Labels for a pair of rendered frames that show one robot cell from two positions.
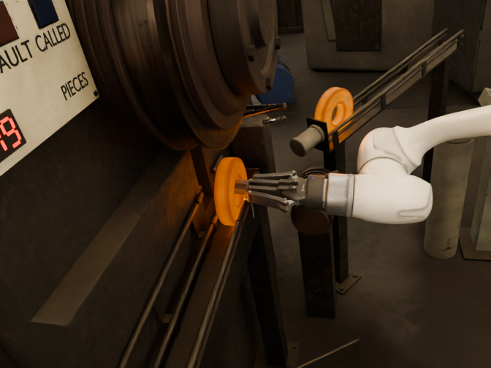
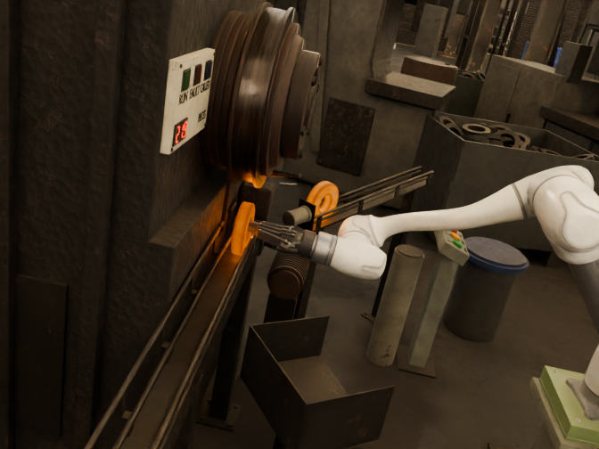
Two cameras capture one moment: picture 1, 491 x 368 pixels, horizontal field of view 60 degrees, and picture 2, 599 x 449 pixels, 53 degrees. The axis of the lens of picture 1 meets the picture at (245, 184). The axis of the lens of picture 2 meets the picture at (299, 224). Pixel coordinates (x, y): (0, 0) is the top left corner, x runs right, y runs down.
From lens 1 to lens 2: 0.83 m
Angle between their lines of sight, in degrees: 18
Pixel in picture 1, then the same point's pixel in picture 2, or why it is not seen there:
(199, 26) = (282, 106)
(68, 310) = (172, 241)
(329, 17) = (316, 128)
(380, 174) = (355, 239)
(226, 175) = (247, 212)
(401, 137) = (373, 222)
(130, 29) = (247, 96)
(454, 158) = (406, 269)
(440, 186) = (391, 293)
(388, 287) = not seen: hidden behind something
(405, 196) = (368, 256)
